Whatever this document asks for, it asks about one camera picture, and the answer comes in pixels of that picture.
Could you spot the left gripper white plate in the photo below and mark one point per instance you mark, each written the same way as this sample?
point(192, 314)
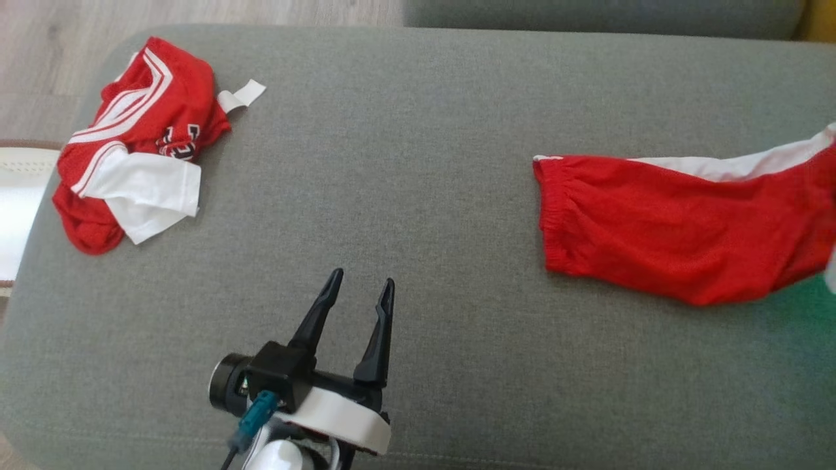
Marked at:
point(339, 418)

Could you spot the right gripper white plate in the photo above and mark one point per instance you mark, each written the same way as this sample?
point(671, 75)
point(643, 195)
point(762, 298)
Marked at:
point(831, 274)

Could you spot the red shorts white stripe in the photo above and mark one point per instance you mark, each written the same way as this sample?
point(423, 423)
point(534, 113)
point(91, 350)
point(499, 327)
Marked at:
point(673, 222)

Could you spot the red basketball jersey number 23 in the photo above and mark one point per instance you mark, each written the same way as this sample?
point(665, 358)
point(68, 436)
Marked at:
point(150, 117)

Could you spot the large grey sofa seat cushion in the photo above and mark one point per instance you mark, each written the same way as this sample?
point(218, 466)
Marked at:
point(392, 196)

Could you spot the yellow cushion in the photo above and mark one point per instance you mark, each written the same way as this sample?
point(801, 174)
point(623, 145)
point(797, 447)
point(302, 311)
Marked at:
point(819, 16)

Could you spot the white laundry basket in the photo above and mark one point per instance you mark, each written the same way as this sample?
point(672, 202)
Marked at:
point(19, 209)

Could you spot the small grey sofa cushion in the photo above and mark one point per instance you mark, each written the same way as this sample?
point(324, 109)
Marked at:
point(588, 16)

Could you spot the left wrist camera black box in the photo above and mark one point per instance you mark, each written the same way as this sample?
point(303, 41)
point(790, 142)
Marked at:
point(281, 372)

